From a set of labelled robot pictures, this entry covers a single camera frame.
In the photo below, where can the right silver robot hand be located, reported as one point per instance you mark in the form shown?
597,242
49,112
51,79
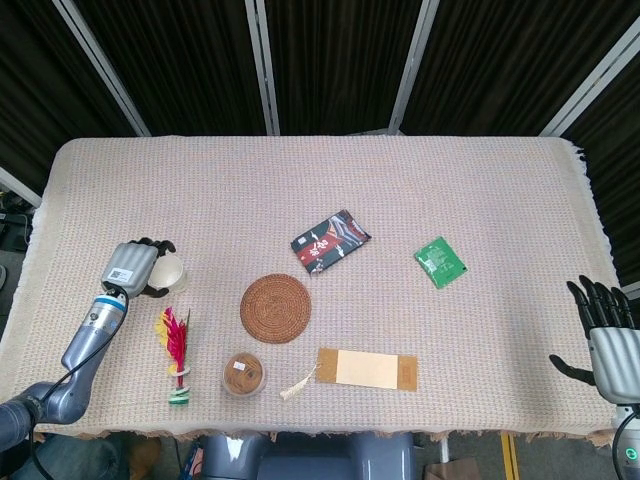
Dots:
612,350

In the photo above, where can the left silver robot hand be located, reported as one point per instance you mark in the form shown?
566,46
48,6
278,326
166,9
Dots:
129,263

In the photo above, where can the white cup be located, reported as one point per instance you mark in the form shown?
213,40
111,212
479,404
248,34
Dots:
170,274

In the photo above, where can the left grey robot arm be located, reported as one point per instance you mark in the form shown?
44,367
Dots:
70,360

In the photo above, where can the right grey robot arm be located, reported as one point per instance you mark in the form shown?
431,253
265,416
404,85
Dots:
629,440

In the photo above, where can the round woven brown coaster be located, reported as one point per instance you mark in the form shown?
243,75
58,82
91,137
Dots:
275,308

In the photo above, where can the beige woven tablecloth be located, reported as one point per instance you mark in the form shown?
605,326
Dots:
320,200

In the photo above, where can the red yellow feather shuttlecock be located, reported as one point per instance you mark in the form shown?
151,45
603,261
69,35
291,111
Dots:
175,350

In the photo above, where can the round clear box of incense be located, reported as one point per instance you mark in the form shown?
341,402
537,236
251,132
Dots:
243,374

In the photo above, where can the green sachet packet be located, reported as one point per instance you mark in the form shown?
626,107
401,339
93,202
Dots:
441,262

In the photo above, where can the black red snack packet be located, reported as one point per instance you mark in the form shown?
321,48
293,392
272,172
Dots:
330,241

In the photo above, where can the brown bookmark with tassel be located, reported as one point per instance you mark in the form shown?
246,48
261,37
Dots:
367,369

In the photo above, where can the grey robot torso base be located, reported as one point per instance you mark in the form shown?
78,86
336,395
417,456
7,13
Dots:
310,455

